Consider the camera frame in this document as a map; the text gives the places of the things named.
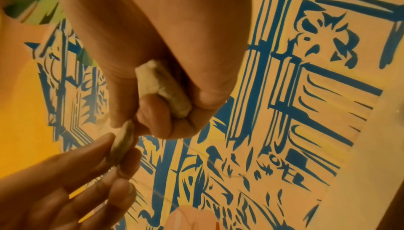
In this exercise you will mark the person's left hand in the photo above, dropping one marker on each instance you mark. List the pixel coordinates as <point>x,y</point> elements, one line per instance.
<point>63,189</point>

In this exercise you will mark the person's right hand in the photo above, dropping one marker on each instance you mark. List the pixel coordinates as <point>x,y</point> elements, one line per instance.
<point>170,29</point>

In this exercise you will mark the white tea bag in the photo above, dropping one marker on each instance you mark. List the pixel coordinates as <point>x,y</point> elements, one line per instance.
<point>122,142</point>
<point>163,87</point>

